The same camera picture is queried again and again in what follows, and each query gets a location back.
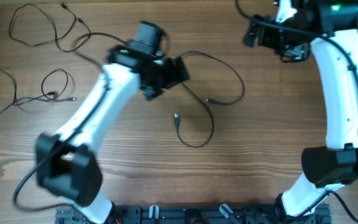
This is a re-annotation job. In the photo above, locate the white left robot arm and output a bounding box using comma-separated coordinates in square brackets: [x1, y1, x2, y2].
[35, 44, 189, 223]

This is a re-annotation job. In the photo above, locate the thin black brown cable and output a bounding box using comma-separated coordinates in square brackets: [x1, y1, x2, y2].
[8, 2, 92, 53]

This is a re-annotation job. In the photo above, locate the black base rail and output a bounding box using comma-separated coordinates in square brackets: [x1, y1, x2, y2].
[54, 203, 332, 224]

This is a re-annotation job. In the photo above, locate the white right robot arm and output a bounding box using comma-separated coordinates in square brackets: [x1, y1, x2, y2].
[244, 1, 358, 223]

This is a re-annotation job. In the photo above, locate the black USB cable long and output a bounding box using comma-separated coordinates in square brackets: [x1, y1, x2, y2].
[174, 50, 246, 149]

